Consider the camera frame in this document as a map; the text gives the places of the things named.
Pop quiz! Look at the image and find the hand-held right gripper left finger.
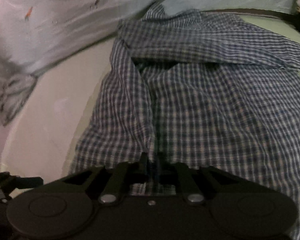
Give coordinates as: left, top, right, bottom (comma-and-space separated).
61, 152, 148, 205

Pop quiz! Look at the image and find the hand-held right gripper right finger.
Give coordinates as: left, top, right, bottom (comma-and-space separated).
155, 160, 243, 205

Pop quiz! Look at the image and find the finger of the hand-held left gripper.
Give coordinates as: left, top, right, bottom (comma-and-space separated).
5, 172, 44, 190

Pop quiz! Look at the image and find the blue white plaid shirt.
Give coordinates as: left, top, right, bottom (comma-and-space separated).
70, 2, 300, 240

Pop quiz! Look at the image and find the grey garment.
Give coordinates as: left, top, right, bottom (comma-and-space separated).
0, 72, 38, 128

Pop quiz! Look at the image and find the carrot print light blue quilt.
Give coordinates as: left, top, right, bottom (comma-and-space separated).
0, 0, 300, 85

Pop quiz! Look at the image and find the green grid mat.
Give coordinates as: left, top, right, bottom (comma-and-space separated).
237, 14, 300, 85

